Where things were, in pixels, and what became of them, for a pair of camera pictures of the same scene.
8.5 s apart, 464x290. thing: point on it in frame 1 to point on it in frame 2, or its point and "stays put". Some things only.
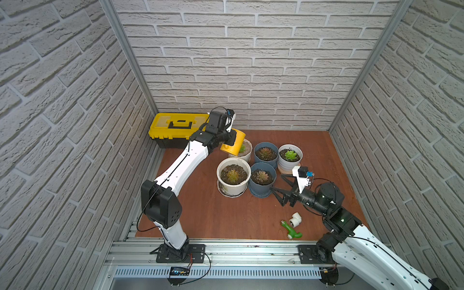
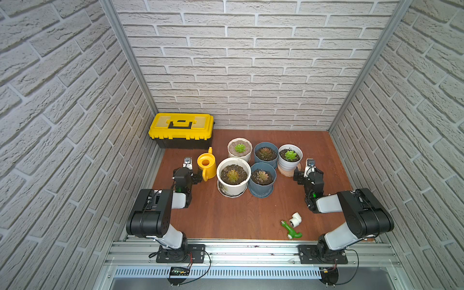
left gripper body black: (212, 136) to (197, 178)
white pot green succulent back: (244, 151) stays put
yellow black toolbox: (174, 130) stays put
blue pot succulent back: (266, 152) stays put
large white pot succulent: (233, 175) stays put
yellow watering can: (235, 149) to (206, 162)
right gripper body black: (306, 194) to (302, 180)
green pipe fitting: (292, 234) stays put
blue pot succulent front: (263, 177) stays put
